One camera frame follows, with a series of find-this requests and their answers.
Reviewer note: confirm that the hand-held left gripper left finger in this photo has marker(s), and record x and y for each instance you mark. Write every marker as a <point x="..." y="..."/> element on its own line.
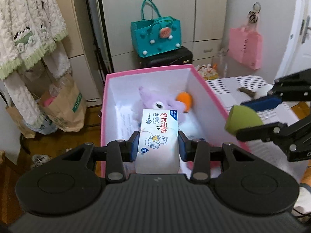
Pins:
<point x="134" y="145"/>

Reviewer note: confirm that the clear plastic bag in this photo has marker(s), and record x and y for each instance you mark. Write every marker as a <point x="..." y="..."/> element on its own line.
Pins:
<point x="222" y="63"/>

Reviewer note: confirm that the pink striped tablecloth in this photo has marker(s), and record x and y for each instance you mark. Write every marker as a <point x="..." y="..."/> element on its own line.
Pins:
<point x="243" y="82"/>

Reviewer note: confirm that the light wood wardrobe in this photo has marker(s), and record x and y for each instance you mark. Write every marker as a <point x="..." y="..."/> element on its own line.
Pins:
<point x="184" y="17"/>

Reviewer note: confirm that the plain brown paper bag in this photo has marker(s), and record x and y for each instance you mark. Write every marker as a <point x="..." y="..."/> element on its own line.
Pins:
<point x="14" y="119"/>

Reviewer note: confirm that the white door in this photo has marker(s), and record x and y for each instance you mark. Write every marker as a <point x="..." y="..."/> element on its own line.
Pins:
<point x="291" y="53"/>

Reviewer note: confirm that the purple plush toy with bow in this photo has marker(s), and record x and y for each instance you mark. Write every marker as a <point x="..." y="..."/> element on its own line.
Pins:
<point x="151" y="99"/>

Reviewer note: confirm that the teal felt handbag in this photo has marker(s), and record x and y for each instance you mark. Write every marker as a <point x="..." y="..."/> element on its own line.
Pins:
<point x="145" y="38"/>

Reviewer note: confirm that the beige wooden cabinet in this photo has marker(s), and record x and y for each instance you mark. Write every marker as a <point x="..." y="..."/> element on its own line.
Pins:
<point x="77" y="29"/>

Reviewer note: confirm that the cream green fluffy cardigan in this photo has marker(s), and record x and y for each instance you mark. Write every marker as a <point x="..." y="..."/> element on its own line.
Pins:
<point x="29" y="17"/>

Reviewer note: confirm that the white mesh bath puff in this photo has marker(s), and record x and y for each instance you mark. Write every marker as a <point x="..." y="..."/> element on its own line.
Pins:
<point x="192" y="123"/>

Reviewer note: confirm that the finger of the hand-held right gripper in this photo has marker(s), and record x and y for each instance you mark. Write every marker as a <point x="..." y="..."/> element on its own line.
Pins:
<point x="262" y="103"/>
<point x="262" y="132"/>

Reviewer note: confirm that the pink heart plush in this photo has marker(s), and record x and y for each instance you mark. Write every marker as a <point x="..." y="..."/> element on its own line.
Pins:
<point x="215" y="166"/>

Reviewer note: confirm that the pink non-woven bag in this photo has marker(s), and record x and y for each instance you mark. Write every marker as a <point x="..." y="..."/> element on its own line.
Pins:
<point x="245" y="46"/>

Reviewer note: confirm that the orange makeup sponge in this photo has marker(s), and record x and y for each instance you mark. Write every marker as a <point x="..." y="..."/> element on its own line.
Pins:
<point x="184" y="98"/>

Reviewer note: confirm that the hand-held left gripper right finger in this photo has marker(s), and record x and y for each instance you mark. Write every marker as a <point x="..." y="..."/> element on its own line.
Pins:
<point x="183" y="148"/>

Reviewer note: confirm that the small white wet wipes pack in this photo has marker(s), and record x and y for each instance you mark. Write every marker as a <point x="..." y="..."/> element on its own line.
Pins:
<point x="158" y="131"/>

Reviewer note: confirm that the pink cardboard box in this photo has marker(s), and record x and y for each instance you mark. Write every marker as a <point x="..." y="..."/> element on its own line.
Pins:
<point x="145" y="82"/>

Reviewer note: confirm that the brown paper bag green print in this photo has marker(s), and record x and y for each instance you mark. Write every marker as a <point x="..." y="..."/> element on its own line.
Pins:
<point x="70" y="106"/>

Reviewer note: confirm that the black suitcase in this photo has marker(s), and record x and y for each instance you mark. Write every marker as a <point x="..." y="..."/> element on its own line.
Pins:
<point x="170" y="58"/>

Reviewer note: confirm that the yellow basket of small toys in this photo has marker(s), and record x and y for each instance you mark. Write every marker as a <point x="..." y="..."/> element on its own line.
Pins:
<point x="206" y="72"/>

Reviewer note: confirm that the grey fuzzy slipper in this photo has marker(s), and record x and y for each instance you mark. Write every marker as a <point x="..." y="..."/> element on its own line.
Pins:
<point x="40" y="160"/>

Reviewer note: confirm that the green makeup sponge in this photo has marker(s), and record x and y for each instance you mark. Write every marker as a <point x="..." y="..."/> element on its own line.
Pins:
<point x="238" y="120"/>

